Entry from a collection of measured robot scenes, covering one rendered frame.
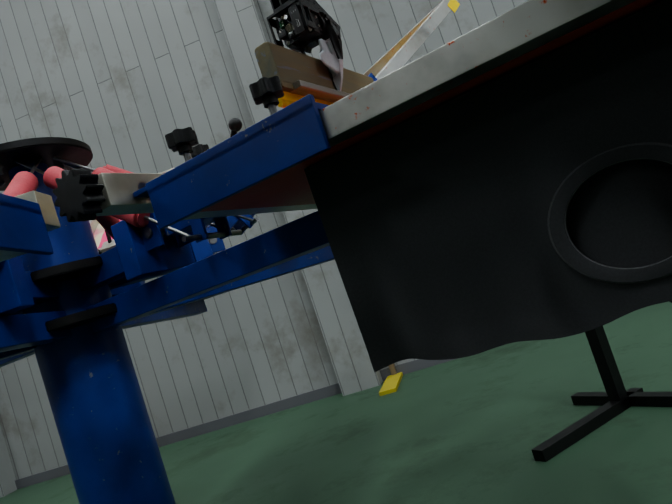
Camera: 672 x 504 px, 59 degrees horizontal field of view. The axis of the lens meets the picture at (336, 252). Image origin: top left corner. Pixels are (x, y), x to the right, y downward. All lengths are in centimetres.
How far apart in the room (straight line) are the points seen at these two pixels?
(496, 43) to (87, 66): 518
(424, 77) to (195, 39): 466
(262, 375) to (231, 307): 60
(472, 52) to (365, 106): 13
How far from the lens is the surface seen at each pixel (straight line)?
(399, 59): 182
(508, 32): 66
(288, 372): 482
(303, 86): 93
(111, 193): 91
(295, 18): 104
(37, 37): 605
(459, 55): 67
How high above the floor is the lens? 78
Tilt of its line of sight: 3 degrees up
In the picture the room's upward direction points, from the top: 18 degrees counter-clockwise
